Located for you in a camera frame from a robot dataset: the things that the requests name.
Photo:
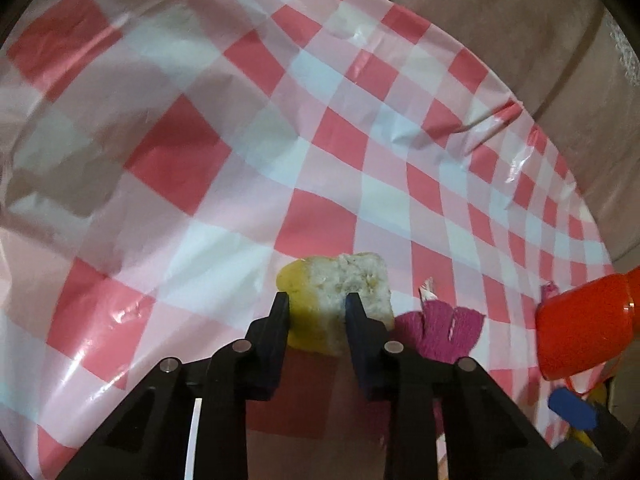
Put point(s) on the brown patterned blanket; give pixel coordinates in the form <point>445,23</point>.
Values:
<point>525,35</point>

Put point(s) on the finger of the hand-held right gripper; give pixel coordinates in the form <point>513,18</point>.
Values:
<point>575,405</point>

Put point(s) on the red plastic bottle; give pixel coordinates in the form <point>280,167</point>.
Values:
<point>580,330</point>

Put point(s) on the red white checkered tablecloth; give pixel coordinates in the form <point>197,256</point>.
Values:
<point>200,160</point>

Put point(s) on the yellow sponge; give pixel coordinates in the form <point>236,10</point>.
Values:
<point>350,275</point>

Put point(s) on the magenta knit glove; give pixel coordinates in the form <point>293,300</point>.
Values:
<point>440,330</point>

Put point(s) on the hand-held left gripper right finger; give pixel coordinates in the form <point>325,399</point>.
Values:
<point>361,355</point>

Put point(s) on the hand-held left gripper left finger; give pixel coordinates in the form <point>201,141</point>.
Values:
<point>272,355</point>

